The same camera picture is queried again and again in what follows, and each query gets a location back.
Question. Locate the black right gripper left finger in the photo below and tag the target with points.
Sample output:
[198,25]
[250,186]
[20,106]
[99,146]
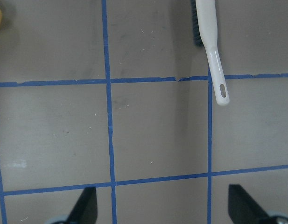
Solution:
[85,210]

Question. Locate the white hand brush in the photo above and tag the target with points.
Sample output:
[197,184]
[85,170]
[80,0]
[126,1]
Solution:
[205,31]

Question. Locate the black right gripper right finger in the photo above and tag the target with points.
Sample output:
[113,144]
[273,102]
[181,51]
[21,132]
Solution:
[243,209]

